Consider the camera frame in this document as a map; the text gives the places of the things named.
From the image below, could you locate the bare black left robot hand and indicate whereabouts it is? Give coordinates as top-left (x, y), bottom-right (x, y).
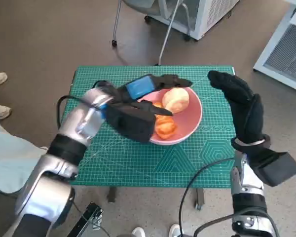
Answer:
top-left (113, 74), bottom-right (194, 117)

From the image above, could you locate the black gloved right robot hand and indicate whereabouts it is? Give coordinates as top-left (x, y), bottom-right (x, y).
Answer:
top-left (207, 70), bottom-right (264, 145)

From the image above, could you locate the round pale toy bun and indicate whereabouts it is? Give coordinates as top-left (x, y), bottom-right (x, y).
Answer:
top-left (162, 87), bottom-right (190, 114)

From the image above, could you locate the orange twisted toy bread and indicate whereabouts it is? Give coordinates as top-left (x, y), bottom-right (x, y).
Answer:
top-left (152, 101), bottom-right (178, 140)

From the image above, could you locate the pink bowl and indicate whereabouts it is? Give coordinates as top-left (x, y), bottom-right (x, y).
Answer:
top-left (137, 87), bottom-right (203, 146)

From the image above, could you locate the large white vented cabinet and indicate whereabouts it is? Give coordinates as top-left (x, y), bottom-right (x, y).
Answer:
top-left (253, 4), bottom-right (296, 96)

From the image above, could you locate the green cutting mat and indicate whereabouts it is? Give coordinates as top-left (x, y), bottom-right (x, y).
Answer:
top-left (64, 65), bottom-right (237, 189)

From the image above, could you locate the grey office chair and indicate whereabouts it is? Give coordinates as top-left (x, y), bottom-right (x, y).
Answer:
top-left (111, 0), bottom-right (192, 66)

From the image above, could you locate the black table leg with caster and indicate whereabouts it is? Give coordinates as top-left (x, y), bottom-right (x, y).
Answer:
top-left (194, 188), bottom-right (205, 211)

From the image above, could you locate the person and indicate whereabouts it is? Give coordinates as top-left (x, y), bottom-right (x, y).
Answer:
top-left (0, 98), bottom-right (50, 196)

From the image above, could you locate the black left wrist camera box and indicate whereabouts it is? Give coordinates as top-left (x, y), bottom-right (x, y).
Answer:
top-left (105, 101), bottom-right (156, 144)

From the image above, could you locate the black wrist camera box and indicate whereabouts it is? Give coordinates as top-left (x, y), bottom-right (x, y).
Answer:
top-left (251, 149), bottom-right (296, 187)
top-left (105, 101), bottom-right (156, 144)

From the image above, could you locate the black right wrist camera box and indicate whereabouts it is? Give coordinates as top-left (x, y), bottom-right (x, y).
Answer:
top-left (251, 149), bottom-right (296, 187)

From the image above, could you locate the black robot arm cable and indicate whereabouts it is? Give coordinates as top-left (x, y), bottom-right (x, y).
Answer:
top-left (193, 213), bottom-right (235, 237)
top-left (179, 158), bottom-right (236, 237)

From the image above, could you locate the black metal frame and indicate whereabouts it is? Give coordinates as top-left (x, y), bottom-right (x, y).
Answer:
top-left (66, 201), bottom-right (105, 237)

